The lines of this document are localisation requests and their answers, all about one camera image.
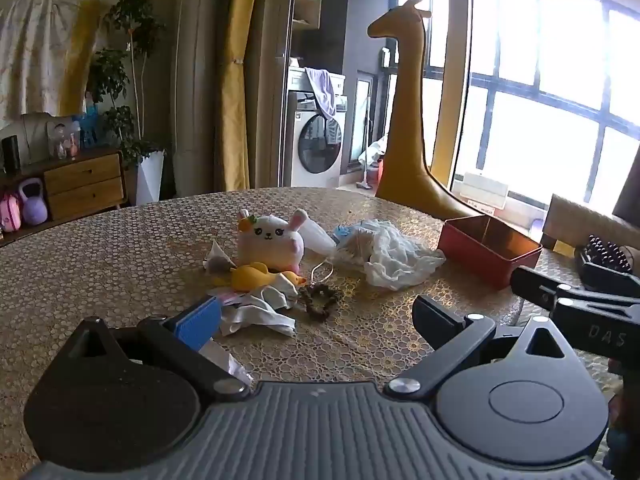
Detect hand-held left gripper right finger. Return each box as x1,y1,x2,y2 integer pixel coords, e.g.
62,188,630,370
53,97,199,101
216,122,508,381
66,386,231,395
382,295,591,396

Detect green potted tree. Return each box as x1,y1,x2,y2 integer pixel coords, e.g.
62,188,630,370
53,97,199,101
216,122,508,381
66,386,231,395
87,0,166,168

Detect black speaker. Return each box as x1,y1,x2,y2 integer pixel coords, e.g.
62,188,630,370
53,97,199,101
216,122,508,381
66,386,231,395
1,135,22,173

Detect yellow rubber duck toy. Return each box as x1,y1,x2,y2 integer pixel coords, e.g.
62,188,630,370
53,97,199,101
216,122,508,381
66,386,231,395
210,261,307,293

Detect white face mask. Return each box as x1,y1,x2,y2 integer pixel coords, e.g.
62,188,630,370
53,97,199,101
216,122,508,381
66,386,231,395
300,217,338,286

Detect wooden drawer cabinet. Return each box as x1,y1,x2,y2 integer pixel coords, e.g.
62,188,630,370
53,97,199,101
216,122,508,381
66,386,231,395
0,146,127,248

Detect yellow giraffe chair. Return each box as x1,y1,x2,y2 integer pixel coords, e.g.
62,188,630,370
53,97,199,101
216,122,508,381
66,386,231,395
367,0,483,221

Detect white planter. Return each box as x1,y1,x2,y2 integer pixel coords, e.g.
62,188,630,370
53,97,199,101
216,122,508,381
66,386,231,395
135,150,166,206

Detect purple kettlebell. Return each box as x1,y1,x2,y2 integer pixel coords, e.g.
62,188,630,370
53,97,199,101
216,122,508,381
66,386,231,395
17,177,48,226

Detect yellow curtain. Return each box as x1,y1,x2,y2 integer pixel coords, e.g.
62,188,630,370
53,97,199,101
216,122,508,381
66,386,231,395
215,0,263,192
431,0,475,181

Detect black massage brush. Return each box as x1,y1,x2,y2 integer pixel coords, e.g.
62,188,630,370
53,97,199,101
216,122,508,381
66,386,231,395
574,234,640,291

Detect covered standing air conditioner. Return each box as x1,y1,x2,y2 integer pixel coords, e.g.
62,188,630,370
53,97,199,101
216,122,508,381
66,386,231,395
170,0,226,198

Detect red tin box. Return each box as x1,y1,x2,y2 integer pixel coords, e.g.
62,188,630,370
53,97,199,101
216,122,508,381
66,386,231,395
437,215,543,291

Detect clear plastic wrapper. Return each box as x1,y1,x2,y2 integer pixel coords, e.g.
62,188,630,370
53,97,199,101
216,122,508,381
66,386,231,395
200,337,253,386

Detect purple cloth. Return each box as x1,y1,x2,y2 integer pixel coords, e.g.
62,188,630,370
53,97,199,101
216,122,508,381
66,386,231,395
305,66,337,121

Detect chair with beige cover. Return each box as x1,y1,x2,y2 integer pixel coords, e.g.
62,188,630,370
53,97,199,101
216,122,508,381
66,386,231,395
542,194,640,253

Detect white pink rabbit plush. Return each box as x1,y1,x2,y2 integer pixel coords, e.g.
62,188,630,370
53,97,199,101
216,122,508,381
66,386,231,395
236,208,310,267

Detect cartoon figure picture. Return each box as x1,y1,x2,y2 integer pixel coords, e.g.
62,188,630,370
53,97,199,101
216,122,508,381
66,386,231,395
47,117,81,161

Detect pink toy case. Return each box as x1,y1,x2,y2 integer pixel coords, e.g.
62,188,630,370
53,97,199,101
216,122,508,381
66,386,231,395
0,190,23,233

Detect white washing machine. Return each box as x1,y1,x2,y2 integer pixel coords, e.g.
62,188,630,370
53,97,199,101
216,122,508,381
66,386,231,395
287,67,348,190

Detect blue bottles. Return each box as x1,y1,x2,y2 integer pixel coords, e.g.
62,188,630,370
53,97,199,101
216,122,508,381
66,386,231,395
75,92,103,148

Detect yellow hanging cloth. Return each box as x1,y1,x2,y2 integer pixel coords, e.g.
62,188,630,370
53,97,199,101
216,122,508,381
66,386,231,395
60,0,106,117

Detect mop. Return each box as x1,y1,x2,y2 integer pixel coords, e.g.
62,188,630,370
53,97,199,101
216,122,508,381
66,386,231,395
357,97,376,191

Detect white patterned cover cloth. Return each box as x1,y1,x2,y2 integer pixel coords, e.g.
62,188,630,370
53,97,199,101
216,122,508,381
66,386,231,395
0,0,81,121

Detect pyramid tea bag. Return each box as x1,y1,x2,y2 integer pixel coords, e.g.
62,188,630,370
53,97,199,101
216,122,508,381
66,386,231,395
202,239,237,273

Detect blue face mask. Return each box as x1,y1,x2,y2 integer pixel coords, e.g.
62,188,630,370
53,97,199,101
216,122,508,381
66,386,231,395
332,225,366,246

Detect white panel heater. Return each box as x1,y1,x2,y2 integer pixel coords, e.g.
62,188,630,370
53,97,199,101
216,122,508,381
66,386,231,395
459,171,510,211

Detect white gauze cloth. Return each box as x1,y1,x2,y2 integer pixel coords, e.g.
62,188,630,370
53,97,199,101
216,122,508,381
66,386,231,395
357,219,447,291

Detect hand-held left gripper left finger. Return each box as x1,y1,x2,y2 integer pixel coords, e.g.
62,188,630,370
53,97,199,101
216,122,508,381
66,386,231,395
50,296,251,403

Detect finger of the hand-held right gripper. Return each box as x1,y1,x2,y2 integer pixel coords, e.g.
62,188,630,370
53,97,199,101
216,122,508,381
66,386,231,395
510,266,640,312

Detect large black framed window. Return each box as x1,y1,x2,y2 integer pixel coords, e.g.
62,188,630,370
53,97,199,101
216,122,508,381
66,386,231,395
387,0,640,211

